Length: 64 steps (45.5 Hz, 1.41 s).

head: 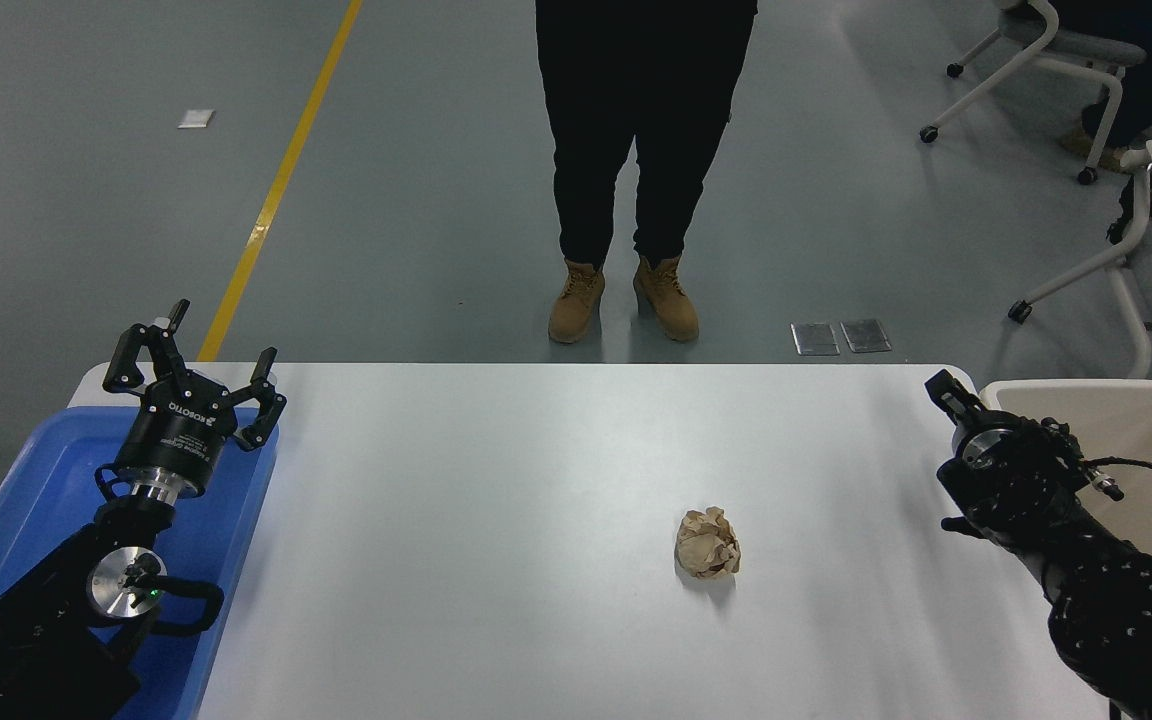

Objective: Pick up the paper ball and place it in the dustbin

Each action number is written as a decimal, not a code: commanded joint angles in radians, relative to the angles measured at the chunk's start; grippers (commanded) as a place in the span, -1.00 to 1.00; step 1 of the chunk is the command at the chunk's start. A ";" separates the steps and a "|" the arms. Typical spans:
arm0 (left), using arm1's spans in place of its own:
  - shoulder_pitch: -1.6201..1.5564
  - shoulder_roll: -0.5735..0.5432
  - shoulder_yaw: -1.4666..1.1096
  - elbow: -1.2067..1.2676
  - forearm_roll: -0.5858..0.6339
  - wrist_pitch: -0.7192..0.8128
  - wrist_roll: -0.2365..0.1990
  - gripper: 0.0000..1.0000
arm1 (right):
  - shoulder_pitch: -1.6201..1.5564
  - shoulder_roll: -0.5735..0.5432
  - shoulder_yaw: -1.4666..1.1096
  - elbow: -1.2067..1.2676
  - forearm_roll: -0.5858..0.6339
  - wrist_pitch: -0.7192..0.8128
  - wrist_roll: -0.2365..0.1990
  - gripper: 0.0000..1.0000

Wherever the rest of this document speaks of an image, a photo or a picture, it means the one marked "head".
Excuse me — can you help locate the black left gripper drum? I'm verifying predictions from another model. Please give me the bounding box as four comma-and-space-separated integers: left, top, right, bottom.
116, 370, 238, 498

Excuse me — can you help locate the tan paper ball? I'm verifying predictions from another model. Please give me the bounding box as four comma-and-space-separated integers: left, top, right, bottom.
675, 507, 742, 580

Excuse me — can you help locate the blue plastic tray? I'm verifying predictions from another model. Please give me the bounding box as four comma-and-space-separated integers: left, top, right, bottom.
0, 405, 280, 720

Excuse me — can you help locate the standing person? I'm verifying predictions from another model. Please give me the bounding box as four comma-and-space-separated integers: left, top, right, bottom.
534, 0, 760, 346

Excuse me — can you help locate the metal floor plate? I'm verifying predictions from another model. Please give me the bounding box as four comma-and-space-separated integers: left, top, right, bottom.
791, 322, 841, 357
840, 319, 893, 355

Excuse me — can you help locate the white wheeled office chair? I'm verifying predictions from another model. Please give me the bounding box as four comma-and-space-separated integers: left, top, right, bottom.
1008, 138, 1152, 380
920, 0, 1149, 186

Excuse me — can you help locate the large pale bin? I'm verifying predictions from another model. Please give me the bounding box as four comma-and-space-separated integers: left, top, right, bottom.
979, 379, 1152, 593

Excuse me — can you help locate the seated person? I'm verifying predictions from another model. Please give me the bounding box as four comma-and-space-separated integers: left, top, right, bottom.
1048, 0, 1152, 173

